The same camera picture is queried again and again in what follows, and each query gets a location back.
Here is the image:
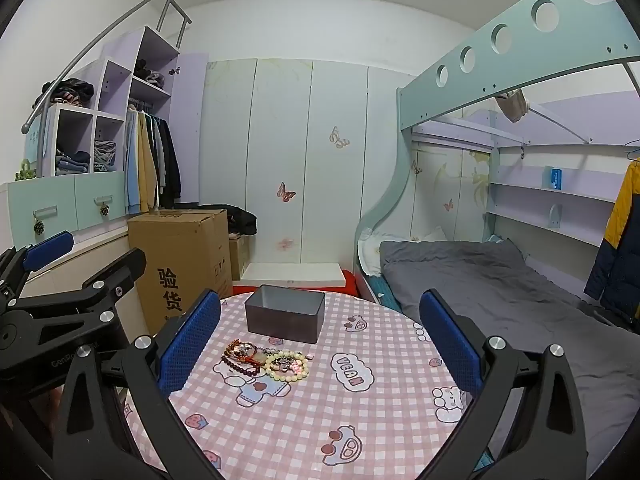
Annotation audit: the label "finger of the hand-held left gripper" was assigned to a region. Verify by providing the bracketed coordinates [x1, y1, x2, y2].
[10, 247, 147, 326]
[0, 231, 75, 306]

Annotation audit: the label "cream bead bracelet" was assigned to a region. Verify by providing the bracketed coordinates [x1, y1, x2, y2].
[264, 351, 309, 380]

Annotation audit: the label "dark red bead bracelet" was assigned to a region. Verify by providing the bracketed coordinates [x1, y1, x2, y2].
[221, 352, 266, 376]

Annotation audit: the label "folded blue jeans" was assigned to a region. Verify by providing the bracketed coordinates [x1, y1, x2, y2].
[55, 147, 92, 176]

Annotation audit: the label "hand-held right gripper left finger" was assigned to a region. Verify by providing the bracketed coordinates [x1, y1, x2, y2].
[52, 289, 223, 480]

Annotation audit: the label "purple wardrobe door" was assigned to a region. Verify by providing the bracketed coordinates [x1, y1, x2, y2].
[170, 52, 208, 206]

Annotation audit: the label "black bag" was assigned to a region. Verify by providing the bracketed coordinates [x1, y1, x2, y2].
[200, 204, 258, 237]

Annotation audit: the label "grey hanging shirt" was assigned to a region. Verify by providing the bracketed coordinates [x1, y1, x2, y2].
[150, 115, 166, 208]

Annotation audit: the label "blue bed sheet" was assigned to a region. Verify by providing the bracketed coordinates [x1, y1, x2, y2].
[372, 277, 401, 311]

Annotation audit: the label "large cardboard box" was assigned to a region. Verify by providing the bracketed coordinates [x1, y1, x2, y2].
[127, 208, 234, 338]

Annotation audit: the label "teal bunk bed frame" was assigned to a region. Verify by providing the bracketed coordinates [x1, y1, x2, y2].
[355, 0, 640, 301]

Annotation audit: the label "small cardboard box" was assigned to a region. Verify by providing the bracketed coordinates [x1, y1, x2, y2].
[228, 235, 251, 281]

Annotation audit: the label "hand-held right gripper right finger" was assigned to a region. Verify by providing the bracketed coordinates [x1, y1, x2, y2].
[419, 289, 588, 480]

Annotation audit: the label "black hanging jacket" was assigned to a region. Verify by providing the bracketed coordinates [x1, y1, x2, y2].
[160, 117, 182, 206]

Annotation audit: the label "grey metal bed rail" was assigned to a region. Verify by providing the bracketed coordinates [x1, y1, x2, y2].
[522, 60, 640, 146]

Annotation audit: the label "yellow and navy jacket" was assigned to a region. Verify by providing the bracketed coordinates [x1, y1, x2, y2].
[584, 157, 640, 321]

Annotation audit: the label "white pillow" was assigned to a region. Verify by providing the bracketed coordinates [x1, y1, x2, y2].
[357, 227, 446, 276]

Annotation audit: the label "teal drawer cabinet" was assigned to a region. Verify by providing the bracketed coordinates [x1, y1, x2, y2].
[5, 172, 128, 246]

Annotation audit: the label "pale wardrobe with butterflies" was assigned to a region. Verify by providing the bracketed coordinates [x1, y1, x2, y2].
[197, 57, 418, 266]

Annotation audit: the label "grey metal handrail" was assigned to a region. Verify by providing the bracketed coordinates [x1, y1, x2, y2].
[21, 0, 193, 136]

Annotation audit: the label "grey metal box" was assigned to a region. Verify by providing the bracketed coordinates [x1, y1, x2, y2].
[244, 284, 326, 344]

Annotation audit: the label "silver chain necklace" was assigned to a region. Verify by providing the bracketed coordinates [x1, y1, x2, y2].
[237, 341, 313, 373]

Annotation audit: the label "purple wall shelf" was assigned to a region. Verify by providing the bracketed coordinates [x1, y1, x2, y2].
[487, 140, 631, 248]

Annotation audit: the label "folded grey clothes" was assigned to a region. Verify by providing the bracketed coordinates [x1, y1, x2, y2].
[92, 141, 117, 172]

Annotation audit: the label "pink checked tablecloth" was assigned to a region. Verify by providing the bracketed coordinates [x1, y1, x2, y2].
[122, 290, 476, 480]

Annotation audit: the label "dark clothes pile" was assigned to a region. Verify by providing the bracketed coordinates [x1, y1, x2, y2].
[32, 78, 95, 108]

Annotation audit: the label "white low platform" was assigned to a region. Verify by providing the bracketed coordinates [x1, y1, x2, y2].
[241, 262, 348, 288]

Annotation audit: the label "yellow hanging shirt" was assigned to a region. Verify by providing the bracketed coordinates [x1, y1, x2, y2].
[137, 112, 158, 213]

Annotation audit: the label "light blue hanging shirt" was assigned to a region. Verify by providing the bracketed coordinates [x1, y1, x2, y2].
[125, 110, 143, 213]

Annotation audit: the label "grey hanging bag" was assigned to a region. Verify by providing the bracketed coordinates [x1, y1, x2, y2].
[495, 89, 530, 123]

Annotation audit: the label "purple and white cubby shelf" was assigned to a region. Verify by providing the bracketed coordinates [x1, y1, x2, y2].
[25, 25, 181, 178]

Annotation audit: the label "grey blanket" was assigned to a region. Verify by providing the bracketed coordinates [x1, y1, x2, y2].
[378, 237, 640, 476]

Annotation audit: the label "black folded clothes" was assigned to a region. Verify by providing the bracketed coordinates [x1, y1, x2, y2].
[134, 59, 167, 88]

